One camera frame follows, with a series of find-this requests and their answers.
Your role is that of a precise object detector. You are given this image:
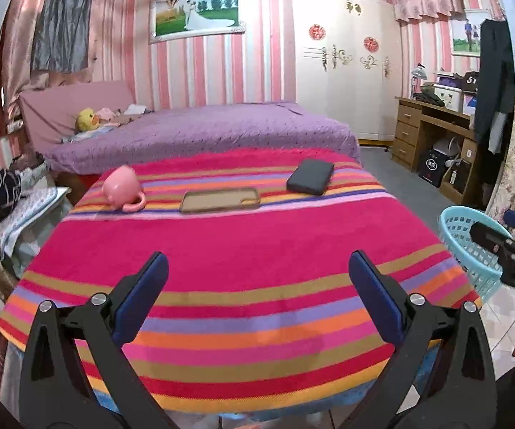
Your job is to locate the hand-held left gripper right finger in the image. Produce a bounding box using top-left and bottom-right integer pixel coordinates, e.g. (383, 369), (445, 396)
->
(347, 250), (497, 429)

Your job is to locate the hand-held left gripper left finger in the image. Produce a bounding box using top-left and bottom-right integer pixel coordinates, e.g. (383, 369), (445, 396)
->
(18, 251), (180, 429)

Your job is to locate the light blue plastic basket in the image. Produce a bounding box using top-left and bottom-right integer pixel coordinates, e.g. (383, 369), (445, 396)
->
(437, 206), (515, 305)

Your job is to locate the black paper bag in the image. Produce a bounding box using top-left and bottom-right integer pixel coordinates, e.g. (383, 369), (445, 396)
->
(418, 148), (448, 187)

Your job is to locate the white fan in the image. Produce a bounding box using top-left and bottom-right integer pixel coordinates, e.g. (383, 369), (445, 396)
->
(433, 136), (461, 162)

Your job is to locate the pink striped blanket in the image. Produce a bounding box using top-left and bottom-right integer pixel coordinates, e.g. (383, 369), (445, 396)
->
(0, 147), (481, 416)

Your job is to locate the pink cup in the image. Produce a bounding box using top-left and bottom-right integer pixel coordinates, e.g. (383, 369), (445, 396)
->
(102, 165), (146, 213)

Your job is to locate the clear brown phone case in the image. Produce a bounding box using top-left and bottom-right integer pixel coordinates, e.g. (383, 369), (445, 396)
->
(179, 187), (262, 214)

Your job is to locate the wooden desk with drawers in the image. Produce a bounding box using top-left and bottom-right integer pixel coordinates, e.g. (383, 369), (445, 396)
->
(391, 96), (481, 204)

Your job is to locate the folded light bedding pile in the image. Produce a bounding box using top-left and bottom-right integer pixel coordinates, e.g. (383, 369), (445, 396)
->
(0, 161), (71, 278)

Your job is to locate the white storage box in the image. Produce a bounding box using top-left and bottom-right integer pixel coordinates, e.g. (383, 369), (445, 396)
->
(434, 83), (466, 112)

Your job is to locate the black rectangular case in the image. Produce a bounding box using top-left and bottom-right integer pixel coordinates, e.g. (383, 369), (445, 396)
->
(286, 158), (335, 196)

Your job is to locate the hanging black jacket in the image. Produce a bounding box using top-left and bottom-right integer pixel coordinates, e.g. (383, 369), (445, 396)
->
(474, 18), (515, 153)

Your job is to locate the dark green cloth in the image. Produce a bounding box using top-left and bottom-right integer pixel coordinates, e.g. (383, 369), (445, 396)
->
(414, 81), (446, 108)

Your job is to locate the desk lamp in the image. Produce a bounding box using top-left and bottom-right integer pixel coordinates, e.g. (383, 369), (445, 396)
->
(410, 63), (428, 99)

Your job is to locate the black patterned bag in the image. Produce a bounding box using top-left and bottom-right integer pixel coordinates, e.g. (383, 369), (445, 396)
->
(0, 167), (22, 222)

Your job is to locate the bed with purple cover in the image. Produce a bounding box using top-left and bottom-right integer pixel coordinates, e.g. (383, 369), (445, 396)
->
(43, 100), (363, 175)

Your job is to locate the yellow duck plush toy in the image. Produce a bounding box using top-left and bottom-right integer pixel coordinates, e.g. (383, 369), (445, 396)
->
(75, 107), (103, 132)

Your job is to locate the white wardrobe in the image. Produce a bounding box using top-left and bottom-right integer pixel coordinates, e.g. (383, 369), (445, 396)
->
(291, 0), (401, 141)

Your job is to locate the pink bed headboard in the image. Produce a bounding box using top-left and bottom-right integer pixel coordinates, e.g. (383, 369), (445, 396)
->
(18, 79), (137, 153)

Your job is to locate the pink satin curtain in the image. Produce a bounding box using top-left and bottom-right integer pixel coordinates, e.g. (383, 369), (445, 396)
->
(0, 0), (126, 112)

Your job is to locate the grey sheer cloth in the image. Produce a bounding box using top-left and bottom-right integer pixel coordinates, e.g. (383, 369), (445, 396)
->
(31, 0), (95, 72)

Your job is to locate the small framed wall photo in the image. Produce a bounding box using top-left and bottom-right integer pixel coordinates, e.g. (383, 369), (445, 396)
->
(450, 8), (490, 57)

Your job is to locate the framed wall poster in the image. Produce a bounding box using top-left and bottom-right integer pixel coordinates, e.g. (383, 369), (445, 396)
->
(149, 0), (246, 45)

